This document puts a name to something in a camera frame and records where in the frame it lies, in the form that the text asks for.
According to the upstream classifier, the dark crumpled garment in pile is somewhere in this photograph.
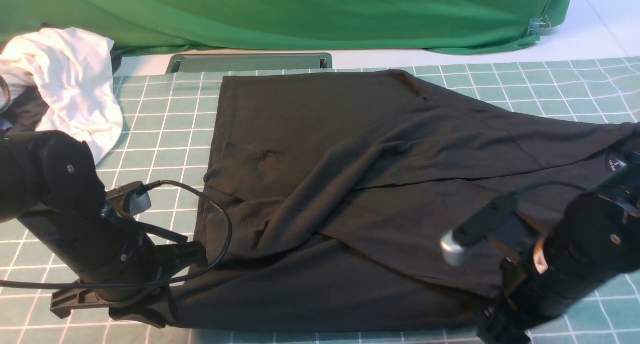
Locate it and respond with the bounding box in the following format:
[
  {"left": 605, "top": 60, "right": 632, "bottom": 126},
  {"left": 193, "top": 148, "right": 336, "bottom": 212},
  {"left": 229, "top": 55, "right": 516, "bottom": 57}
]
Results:
[{"left": 0, "top": 24, "right": 123, "bottom": 135}]

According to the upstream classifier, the dark gray long-sleeve top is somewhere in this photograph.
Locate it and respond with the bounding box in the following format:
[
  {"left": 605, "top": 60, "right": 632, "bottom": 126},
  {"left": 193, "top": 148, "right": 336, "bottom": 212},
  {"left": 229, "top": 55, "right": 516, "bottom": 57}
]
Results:
[{"left": 173, "top": 69, "right": 639, "bottom": 331}]

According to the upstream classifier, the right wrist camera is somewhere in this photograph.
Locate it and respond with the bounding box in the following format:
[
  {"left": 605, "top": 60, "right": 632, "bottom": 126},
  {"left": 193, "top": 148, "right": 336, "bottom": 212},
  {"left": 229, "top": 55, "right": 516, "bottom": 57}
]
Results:
[{"left": 439, "top": 192, "right": 539, "bottom": 267}]

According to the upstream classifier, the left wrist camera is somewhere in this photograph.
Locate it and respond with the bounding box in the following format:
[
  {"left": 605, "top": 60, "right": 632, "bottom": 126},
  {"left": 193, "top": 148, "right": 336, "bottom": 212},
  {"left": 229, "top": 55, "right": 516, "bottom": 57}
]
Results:
[{"left": 106, "top": 181, "right": 153, "bottom": 217}]

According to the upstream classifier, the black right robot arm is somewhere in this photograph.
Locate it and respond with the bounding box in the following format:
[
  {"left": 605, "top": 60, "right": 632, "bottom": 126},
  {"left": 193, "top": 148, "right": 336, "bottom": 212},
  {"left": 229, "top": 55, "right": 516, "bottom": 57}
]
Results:
[{"left": 477, "top": 150, "right": 639, "bottom": 344}]

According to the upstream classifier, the gray metal cable tray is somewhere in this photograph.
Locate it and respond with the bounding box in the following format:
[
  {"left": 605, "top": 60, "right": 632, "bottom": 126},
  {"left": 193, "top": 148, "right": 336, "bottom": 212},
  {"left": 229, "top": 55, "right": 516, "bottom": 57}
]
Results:
[{"left": 166, "top": 52, "right": 333, "bottom": 74}]

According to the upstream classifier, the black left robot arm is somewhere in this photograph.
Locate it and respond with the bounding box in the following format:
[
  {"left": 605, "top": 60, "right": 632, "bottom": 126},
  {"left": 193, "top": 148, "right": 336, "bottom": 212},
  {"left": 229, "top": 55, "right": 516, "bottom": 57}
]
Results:
[{"left": 1, "top": 130, "right": 207, "bottom": 328}]

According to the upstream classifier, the metal binder clip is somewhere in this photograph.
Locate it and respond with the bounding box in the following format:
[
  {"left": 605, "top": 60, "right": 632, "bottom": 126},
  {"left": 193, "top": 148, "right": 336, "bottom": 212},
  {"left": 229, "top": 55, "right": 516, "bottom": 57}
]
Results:
[{"left": 526, "top": 16, "right": 553, "bottom": 35}]

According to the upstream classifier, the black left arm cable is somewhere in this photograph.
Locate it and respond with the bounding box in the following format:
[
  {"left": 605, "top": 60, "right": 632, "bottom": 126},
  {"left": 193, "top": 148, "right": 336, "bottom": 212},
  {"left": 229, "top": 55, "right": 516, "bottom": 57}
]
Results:
[{"left": 0, "top": 180, "right": 233, "bottom": 290}]

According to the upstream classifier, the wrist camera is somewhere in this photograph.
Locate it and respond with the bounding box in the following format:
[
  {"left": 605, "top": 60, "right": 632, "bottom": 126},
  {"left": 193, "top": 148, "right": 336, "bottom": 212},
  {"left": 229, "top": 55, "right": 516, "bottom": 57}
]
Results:
[
  {"left": 439, "top": 192, "right": 539, "bottom": 267},
  {"left": 106, "top": 181, "right": 153, "bottom": 217}
]

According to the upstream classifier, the green backdrop cloth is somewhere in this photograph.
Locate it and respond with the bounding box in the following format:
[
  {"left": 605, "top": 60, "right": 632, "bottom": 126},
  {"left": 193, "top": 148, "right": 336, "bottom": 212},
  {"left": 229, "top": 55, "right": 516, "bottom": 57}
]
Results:
[{"left": 1, "top": 0, "right": 570, "bottom": 55}]

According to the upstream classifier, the white crumpled garment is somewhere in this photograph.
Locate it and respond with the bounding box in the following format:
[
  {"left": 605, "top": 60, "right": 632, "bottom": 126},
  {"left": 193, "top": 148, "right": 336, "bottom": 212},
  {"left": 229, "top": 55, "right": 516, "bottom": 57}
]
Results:
[{"left": 0, "top": 28, "right": 124, "bottom": 165}]

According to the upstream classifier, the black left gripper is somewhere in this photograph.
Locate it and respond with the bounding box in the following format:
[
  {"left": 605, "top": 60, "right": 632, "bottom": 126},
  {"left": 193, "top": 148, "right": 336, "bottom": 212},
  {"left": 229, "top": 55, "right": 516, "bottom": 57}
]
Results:
[{"left": 18, "top": 211, "right": 208, "bottom": 328}]

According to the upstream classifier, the green checkered table mat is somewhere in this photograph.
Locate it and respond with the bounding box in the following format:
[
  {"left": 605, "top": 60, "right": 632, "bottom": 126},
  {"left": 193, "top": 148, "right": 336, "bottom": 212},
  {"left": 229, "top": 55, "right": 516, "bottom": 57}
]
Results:
[{"left": 1, "top": 57, "right": 639, "bottom": 344}]

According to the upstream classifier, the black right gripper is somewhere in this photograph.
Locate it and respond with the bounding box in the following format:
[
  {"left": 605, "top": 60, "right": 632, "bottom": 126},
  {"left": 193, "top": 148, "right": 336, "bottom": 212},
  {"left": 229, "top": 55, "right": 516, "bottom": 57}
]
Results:
[{"left": 476, "top": 220, "right": 608, "bottom": 344}]

